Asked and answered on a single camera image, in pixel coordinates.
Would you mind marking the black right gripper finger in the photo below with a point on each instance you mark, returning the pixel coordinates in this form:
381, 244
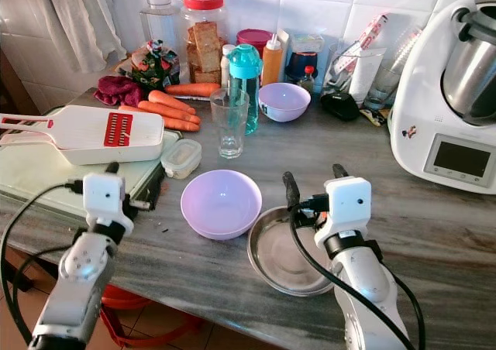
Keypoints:
291, 190
340, 171

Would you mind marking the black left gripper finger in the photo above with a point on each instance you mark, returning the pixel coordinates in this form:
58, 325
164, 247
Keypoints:
156, 191
111, 168

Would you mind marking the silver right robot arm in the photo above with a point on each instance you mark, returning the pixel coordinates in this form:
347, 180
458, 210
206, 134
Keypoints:
364, 280

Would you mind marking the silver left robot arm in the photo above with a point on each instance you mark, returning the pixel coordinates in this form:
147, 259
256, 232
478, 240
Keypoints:
81, 276

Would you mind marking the small clear lidded container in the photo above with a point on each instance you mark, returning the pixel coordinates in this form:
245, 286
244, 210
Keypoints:
180, 158

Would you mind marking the white mandoline slicer red blade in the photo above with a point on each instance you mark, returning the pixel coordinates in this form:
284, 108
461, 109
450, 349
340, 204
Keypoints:
77, 135

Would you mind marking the round stainless steel plate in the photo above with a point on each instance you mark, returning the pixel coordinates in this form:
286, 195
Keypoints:
283, 253

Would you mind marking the small black pouch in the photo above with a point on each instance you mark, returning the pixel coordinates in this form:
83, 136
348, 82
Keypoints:
339, 106

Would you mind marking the large purple plastic bowl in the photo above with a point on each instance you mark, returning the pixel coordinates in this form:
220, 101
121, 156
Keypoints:
221, 203

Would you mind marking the orange carrot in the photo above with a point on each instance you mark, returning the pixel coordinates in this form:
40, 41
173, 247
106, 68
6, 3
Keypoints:
184, 125
170, 101
190, 90
165, 113

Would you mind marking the pale green cutting board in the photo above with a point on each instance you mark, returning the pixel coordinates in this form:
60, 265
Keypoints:
39, 180

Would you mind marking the dark red cloth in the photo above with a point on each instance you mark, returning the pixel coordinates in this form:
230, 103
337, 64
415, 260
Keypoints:
116, 91

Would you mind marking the clear drinking glass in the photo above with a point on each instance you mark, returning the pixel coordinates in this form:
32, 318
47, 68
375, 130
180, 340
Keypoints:
229, 129

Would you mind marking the small purple plastic bowl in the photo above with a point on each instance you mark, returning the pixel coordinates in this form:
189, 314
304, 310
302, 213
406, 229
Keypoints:
284, 102

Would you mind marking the small red capped bottle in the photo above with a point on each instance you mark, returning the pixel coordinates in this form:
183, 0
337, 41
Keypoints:
308, 79

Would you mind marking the clear plastic measuring jug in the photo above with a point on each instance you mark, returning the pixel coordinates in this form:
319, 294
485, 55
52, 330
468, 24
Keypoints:
364, 75

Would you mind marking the tall clear glass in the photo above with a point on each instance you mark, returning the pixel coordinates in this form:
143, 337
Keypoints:
384, 79

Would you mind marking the white food processor steel bowl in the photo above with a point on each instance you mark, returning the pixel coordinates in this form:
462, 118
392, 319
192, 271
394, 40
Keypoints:
426, 102

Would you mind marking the dark floral printed bag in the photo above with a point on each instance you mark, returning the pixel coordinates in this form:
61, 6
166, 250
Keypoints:
153, 66

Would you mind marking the orange sauce squeeze bottle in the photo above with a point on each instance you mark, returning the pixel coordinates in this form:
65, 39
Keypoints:
272, 60

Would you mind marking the dark wooden chair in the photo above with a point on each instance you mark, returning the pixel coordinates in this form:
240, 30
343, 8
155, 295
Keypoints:
8, 87

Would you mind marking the teal water bottle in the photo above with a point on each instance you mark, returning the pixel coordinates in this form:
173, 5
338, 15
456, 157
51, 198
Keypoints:
245, 63

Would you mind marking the red and white tube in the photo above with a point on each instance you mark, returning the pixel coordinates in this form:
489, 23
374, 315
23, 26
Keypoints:
372, 34

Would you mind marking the small white bottle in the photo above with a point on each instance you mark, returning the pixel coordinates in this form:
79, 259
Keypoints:
226, 63

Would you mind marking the red lidded jar with bread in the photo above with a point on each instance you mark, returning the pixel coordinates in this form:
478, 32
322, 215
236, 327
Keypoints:
204, 48

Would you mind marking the grey hanging towel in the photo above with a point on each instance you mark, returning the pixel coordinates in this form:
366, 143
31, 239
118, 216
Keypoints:
81, 17

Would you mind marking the clear glass jar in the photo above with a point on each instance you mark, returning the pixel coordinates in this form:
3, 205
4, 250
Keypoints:
160, 21

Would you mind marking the pink lidded jar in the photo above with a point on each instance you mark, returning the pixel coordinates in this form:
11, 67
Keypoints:
253, 38

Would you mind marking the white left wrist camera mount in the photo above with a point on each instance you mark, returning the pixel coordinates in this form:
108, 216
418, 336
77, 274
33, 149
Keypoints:
105, 197

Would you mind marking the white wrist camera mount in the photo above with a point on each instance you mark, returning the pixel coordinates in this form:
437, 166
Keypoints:
349, 203
105, 197

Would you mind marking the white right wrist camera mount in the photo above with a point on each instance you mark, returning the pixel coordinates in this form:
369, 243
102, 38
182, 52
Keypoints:
349, 203

